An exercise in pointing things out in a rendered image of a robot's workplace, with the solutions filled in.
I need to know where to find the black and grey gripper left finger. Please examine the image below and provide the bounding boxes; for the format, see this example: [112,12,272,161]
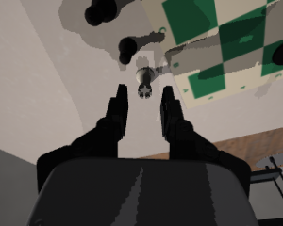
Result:
[37,84,128,195]

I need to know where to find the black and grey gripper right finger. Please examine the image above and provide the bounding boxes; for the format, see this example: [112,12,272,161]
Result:
[160,86,251,199]

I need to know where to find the green and cream chessboard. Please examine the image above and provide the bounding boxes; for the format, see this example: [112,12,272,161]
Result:
[141,0,283,109]

